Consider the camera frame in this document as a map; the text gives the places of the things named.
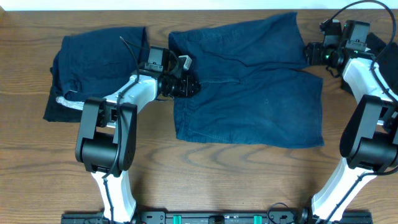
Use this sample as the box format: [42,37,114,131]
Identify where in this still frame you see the folded navy shorts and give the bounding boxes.
[50,27,149,101]

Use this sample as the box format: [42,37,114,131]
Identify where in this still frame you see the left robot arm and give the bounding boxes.
[75,47,200,223]

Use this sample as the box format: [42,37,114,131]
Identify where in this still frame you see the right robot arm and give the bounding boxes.
[296,19,397,223]

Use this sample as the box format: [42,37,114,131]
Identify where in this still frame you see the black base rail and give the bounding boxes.
[60,210,373,224]

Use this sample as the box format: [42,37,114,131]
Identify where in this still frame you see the blue denim shorts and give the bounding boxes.
[169,12,324,149]

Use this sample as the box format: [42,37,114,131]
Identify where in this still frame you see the folded black shorts white stripe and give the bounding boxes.
[44,85,90,123]

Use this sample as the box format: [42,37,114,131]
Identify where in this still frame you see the black garment with logo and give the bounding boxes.
[343,32,397,93]

